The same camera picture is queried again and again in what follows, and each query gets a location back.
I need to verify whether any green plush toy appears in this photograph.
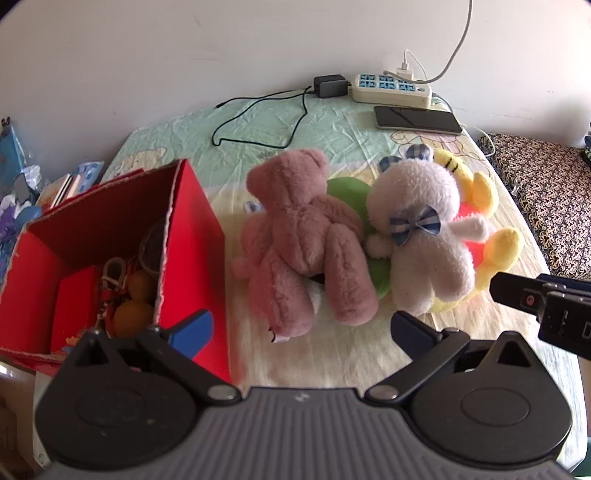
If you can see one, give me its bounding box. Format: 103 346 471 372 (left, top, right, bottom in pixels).
325 178 394 301

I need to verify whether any dark patterned cloth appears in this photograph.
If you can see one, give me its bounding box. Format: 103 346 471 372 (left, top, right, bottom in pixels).
475 133 591 281

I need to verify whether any stack of books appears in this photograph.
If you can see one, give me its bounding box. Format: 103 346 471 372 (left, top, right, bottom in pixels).
36 178 81 210

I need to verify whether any black cable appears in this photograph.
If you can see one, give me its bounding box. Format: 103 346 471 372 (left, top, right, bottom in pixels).
212 87 319 149

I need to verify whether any white power strip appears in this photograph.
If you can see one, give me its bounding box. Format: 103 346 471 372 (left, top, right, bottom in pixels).
347 73 433 109

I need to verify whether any grey power cord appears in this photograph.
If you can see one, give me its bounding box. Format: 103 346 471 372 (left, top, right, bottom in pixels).
383 0 474 86

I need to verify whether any black smartphone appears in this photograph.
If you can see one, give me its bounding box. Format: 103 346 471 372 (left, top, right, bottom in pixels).
373 105 464 136

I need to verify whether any white charging cable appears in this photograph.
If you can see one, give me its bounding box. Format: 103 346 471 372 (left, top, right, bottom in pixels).
431 92 496 160

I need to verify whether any black power adapter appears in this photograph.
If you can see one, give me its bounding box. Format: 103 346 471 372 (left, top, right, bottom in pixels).
314 74 348 99

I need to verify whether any yellow book dark border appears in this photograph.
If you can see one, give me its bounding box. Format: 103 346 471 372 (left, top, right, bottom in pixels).
44 174 75 206

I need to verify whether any pink teddy bear plush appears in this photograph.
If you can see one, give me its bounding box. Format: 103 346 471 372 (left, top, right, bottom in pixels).
232 148 380 344

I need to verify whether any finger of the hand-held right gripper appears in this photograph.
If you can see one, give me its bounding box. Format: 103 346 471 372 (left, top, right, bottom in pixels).
538 274 591 292
489 272 591 358

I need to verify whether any red cardboard box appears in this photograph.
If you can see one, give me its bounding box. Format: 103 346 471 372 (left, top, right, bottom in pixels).
0 158 232 384

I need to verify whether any red white keychain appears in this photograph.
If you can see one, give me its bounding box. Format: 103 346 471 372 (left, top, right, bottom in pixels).
96 257 129 334

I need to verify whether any yellow tiger plush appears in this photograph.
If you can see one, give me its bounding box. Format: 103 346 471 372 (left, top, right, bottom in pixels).
429 148 525 315

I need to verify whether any orange gourd ornament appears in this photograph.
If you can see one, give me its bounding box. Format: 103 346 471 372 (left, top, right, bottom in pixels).
113 270 158 339

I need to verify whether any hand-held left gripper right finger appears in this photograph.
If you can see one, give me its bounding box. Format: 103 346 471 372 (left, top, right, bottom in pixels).
365 311 543 407

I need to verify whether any round glass jar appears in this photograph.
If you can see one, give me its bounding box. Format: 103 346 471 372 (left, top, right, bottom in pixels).
139 219 168 278

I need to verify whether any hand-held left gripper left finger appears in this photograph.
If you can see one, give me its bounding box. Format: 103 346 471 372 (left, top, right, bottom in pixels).
69 310 242 407

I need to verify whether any white USB charger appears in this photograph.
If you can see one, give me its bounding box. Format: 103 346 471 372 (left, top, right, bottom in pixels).
396 48 416 80

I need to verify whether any large white bunny plush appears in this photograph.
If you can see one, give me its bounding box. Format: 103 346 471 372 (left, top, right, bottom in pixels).
365 144 497 317

